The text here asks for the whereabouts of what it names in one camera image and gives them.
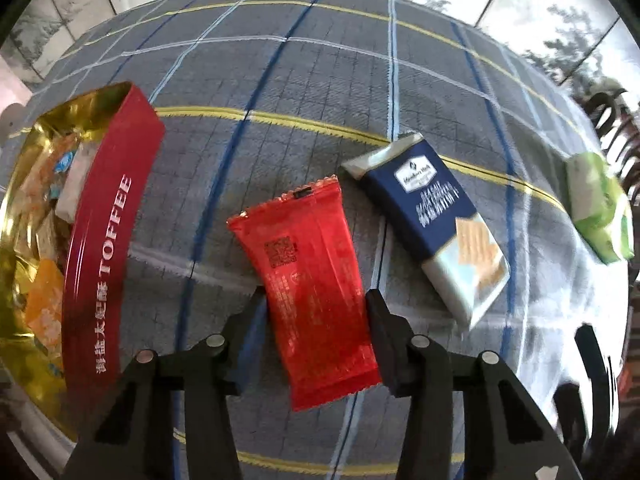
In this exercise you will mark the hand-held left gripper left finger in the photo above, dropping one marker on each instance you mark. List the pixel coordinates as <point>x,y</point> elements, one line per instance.
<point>252,332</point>

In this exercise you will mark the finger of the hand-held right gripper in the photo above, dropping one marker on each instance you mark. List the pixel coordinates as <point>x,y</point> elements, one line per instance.
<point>595,360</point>

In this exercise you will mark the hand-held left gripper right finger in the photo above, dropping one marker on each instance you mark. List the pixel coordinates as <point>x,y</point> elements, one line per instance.
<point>381,340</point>

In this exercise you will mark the red snack packet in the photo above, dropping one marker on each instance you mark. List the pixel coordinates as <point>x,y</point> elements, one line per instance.
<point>310,285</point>

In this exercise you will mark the red tin box gold interior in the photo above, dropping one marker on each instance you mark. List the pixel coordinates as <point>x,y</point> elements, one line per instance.
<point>105,240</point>

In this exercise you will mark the silver clear snack packet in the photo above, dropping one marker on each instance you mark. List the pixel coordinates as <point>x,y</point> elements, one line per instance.
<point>75,185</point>

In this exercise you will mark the navy and white cracker packet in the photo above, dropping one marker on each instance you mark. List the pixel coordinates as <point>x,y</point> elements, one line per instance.
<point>435,210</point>

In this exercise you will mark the green tissue pack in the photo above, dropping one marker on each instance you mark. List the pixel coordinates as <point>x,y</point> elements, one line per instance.
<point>597,205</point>

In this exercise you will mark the dark wooden chair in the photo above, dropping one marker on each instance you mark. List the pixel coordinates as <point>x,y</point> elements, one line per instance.
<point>617,130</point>

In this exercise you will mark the grey plaid tablecloth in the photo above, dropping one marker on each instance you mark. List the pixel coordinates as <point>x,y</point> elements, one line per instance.
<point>310,85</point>

